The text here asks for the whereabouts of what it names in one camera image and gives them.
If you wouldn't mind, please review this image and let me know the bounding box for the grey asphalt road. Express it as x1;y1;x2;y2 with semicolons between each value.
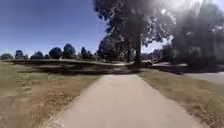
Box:
153;61;224;85

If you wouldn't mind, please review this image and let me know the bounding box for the dry grass strip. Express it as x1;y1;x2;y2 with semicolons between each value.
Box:
138;68;224;128

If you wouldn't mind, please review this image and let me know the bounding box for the grey concrete path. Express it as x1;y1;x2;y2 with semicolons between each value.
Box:
43;73;208;128

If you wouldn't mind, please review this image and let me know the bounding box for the row of distant trees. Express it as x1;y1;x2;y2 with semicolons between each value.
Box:
0;42;98;61

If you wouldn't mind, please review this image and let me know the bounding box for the dense clump of trees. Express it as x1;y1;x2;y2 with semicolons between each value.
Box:
161;0;224;68

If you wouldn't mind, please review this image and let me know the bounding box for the dry grass field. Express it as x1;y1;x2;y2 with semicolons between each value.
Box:
0;60;105;128

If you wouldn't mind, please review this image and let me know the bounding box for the tall tree with slim trunk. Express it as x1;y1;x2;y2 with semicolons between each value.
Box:
92;0;175;66

